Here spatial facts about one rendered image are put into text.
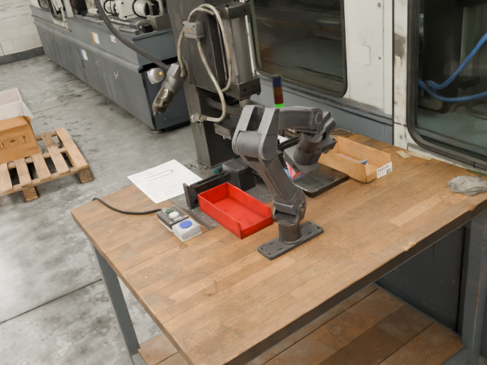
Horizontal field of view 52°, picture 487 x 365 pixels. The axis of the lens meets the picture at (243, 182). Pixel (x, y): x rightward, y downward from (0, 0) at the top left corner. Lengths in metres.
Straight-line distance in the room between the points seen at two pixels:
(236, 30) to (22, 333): 2.00
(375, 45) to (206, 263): 1.12
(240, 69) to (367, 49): 0.66
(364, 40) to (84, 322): 1.95
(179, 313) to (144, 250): 0.33
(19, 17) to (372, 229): 9.71
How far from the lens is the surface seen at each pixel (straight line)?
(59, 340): 2.80
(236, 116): 1.69
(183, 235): 1.52
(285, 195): 1.32
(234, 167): 1.72
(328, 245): 1.42
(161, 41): 4.78
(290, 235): 1.40
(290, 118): 1.28
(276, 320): 1.21
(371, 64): 2.10
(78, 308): 2.94
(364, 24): 2.09
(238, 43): 1.61
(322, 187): 1.67
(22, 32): 10.75
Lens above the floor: 1.73
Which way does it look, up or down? 27 degrees down
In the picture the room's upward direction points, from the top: 9 degrees counter-clockwise
